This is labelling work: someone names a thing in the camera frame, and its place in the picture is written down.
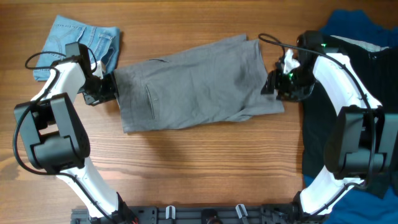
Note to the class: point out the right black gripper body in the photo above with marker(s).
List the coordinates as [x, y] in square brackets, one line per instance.
[291, 85]

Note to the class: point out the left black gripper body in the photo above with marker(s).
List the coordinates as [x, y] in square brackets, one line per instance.
[97, 90]

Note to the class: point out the blue shirt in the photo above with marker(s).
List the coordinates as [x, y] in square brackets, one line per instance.
[378, 72]

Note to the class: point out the light grey garment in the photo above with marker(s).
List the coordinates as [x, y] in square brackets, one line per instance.
[364, 45]

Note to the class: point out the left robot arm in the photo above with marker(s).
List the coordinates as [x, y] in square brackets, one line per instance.
[49, 138]

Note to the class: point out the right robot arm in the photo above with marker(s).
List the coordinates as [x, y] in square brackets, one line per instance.
[363, 139]

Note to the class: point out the grey cotton shorts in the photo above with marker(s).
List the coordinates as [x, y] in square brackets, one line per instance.
[216, 82]

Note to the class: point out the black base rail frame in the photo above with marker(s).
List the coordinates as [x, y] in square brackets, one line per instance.
[264, 214]

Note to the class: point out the folded blue denim jeans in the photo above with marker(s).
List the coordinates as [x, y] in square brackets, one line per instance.
[103, 41]

